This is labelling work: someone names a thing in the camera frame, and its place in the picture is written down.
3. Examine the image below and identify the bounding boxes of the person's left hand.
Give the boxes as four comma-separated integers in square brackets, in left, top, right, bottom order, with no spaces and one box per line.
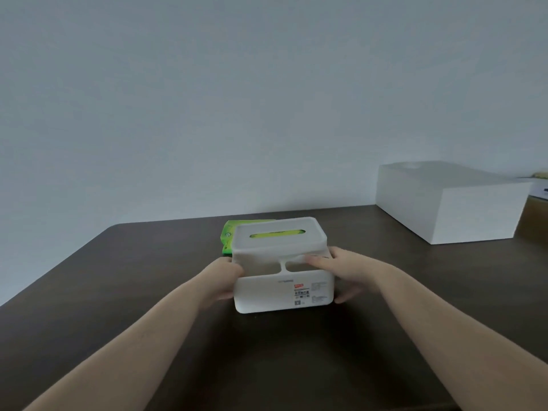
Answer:
[199,257,245,302]

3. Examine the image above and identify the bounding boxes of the person's right hand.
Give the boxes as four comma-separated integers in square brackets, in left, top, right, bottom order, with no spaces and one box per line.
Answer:
[305,246,386,305]

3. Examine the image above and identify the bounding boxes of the white plastic tissue box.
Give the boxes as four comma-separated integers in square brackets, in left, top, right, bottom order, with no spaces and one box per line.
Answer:
[233,252,335,315]

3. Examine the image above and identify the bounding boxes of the white tissue box lid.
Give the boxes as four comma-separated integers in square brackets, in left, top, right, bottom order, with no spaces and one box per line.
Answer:
[231,216,329,259]

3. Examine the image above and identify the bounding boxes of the person's right forearm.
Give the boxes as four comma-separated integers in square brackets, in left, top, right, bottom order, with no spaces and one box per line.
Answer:
[377,266,548,411]

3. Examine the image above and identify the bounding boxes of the person's left forearm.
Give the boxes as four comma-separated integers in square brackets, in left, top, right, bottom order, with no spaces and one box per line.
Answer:
[21,269,215,411]

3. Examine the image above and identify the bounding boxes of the green tissue packet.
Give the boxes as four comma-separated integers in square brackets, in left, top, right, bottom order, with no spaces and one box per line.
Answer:
[220,219,277,256]

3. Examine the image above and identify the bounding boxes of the large white rectangular box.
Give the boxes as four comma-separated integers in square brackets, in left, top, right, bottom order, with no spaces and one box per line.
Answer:
[375,161,534,245]

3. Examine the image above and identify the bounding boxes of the papers on side surface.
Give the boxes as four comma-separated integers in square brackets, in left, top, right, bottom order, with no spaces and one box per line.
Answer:
[518,171,548,198]

